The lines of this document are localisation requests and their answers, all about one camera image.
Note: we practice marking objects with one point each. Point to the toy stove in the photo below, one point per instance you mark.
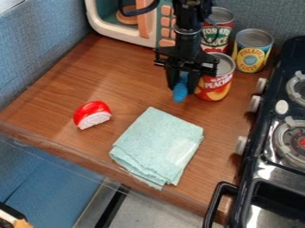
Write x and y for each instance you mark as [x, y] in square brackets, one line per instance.
[274, 142]

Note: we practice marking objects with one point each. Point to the red and orange can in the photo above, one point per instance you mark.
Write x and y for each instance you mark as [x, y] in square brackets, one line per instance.
[216, 80]

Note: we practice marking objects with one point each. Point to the blue spoon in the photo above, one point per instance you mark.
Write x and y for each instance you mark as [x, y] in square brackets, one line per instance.
[181, 89]

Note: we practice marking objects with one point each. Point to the red and green can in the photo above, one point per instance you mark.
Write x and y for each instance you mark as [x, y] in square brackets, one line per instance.
[217, 32]

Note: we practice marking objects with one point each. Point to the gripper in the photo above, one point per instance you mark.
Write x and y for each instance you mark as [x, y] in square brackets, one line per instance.
[186, 53]

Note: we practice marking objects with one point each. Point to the red and white toy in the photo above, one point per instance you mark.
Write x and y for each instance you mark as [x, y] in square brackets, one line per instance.
[92, 115]

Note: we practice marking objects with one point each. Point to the toy microwave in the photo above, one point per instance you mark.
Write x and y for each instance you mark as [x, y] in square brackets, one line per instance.
[131, 20]

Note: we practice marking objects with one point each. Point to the yellow and blue can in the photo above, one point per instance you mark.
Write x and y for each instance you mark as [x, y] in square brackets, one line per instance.
[252, 52]

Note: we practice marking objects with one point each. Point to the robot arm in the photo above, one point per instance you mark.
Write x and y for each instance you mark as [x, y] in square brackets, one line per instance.
[186, 17]

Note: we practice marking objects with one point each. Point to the light blue cloth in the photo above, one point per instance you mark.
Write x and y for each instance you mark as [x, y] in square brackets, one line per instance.
[159, 147]

